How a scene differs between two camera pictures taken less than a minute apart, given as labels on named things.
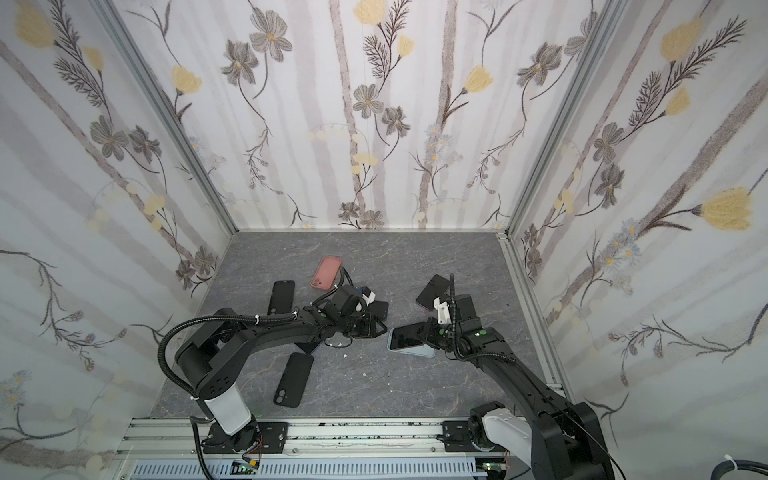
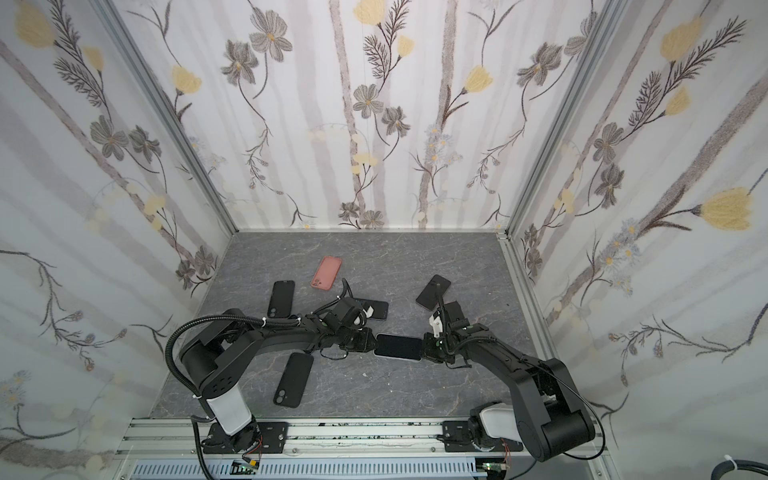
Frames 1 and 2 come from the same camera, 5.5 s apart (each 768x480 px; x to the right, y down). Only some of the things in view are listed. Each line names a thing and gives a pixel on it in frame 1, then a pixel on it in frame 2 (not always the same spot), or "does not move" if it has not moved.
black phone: (378, 308) does not move
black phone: (408, 335) -> (399, 346)
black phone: (438, 286) does not move
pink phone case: (326, 273) does not move
